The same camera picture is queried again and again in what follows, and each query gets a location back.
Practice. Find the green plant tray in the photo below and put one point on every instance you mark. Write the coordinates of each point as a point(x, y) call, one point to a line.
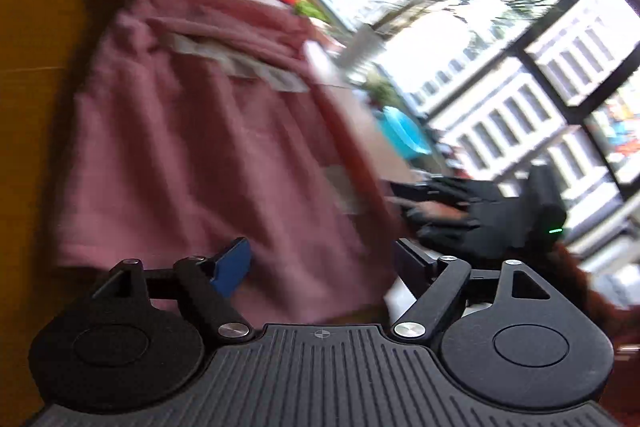
point(308, 9)

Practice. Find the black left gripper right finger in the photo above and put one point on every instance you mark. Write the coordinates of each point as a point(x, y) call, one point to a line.
point(414, 267)

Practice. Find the pink ribbed garment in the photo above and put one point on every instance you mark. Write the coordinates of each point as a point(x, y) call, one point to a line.
point(202, 121)

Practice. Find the person's right hand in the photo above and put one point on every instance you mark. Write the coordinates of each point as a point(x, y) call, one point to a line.
point(561, 269)

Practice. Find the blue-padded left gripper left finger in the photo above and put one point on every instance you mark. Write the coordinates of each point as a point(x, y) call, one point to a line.
point(231, 267)

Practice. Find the black window frame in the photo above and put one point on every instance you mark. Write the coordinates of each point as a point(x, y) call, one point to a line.
point(501, 92)

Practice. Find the blue plastic basin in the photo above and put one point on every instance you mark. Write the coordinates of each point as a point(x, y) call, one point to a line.
point(403, 133)

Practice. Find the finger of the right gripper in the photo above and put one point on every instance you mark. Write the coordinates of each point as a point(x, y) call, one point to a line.
point(451, 192)

